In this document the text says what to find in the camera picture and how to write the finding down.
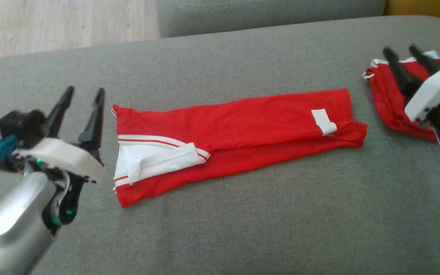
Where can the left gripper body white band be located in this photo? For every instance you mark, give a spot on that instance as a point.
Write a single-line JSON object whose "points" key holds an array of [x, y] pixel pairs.
{"points": [[63, 158]]}

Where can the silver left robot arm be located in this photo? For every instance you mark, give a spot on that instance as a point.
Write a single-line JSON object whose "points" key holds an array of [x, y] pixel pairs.
{"points": [[10, 225]]}

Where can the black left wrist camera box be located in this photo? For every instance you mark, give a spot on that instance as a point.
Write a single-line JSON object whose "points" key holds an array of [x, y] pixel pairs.
{"points": [[21, 124]]}

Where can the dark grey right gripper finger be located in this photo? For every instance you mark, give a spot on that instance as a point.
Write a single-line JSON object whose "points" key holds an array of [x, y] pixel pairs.
{"points": [[401, 72], [426, 61]]}

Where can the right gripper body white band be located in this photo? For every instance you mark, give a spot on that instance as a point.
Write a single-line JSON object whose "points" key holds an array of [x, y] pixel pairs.
{"points": [[437, 93]]}

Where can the red shorts white stripe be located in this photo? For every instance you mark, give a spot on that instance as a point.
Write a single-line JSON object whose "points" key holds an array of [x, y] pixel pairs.
{"points": [[388, 99]]}

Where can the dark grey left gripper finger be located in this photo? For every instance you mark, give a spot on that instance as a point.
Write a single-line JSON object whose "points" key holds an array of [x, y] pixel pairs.
{"points": [[94, 126], [59, 114]]}

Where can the large grey sofa seat cushion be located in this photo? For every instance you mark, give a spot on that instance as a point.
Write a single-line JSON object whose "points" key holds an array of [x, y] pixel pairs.
{"points": [[243, 221]]}

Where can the red basketball jersey white trim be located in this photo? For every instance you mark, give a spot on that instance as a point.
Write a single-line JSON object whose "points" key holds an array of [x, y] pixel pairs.
{"points": [[250, 126]]}

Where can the wide yellow sofa backrest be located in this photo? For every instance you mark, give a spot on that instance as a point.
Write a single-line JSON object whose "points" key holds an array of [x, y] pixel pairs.
{"points": [[426, 9]]}

